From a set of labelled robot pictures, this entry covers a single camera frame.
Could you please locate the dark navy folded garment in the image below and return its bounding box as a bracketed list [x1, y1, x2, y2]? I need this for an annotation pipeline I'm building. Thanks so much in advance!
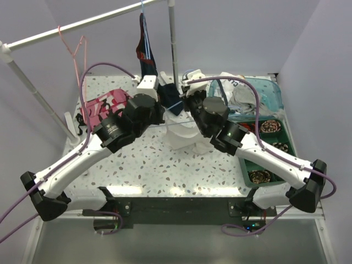
[157, 83, 183, 116]

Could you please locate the grey crumpled garment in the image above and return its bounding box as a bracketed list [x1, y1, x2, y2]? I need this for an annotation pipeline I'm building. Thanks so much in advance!
[235, 87, 284, 119]

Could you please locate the silver clothes rack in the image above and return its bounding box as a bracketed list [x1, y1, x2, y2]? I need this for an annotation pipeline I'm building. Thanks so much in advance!
[0, 0, 182, 146]

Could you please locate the white tank top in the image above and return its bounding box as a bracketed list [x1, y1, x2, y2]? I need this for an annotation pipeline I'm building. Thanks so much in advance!
[164, 115, 214, 155]

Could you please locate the pink black rolled belt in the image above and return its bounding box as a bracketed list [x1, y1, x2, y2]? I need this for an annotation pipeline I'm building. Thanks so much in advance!
[260, 120, 282, 133]

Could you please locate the pink camouflage garment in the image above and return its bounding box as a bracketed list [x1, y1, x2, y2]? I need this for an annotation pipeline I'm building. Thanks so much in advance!
[86, 89, 131, 131]

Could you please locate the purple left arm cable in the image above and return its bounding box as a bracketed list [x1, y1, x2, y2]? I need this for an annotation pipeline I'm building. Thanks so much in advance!
[0, 62, 141, 243]

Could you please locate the green compartment tray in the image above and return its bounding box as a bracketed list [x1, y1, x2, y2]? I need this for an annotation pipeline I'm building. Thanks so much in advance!
[239, 119, 296, 188]

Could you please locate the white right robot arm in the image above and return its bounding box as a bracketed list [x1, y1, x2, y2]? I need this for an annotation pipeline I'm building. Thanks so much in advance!
[181, 91, 327, 216]

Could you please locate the teal plastic laundry basket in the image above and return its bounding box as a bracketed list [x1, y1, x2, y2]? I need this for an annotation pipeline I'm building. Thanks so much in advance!
[207, 77, 284, 122]

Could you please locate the orange black rolled belt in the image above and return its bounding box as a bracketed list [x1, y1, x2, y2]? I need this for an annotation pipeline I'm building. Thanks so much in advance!
[240, 123, 256, 133]

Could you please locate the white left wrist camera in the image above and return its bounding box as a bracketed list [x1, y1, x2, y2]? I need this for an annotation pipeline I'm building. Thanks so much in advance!
[136, 75, 159, 100]

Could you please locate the white printed shirt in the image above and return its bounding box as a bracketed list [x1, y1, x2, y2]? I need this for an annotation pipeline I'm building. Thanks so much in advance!
[214, 71, 248, 105]

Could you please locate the brown patterned rolled belt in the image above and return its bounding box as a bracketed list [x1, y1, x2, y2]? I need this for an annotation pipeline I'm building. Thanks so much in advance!
[248, 170, 272, 184]

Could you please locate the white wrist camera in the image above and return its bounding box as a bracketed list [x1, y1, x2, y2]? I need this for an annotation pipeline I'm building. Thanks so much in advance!
[136, 75, 159, 100]
[181, 69, 207, 97]

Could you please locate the beige black rolled belt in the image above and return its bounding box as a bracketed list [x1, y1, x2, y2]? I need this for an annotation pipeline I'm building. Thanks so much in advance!
[272, 142, 289, 153]

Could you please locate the light blue wire hanger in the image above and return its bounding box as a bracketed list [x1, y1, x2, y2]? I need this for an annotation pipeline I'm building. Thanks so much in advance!
[150, 71, 195, 128]

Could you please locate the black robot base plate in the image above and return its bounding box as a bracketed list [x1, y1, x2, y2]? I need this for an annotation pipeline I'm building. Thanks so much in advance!
[82, 197, 277, 231]

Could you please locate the blue hanger with navy top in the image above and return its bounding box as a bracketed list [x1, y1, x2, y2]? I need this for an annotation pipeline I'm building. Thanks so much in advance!
[140, 1, 155, 66]

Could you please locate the navy maroon tank top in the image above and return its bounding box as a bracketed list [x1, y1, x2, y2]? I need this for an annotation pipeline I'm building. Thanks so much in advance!
[136, 13, 158, 77]

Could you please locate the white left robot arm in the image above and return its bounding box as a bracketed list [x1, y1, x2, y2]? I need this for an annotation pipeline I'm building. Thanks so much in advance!
[20, 93, 164, 221]

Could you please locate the pink wire hanger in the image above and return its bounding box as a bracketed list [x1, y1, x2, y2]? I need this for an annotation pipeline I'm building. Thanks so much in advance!
[58, 25, 88, 92]

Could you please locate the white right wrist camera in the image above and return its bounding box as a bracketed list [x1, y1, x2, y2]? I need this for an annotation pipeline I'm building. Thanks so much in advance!
[181, 69, 207, 97]

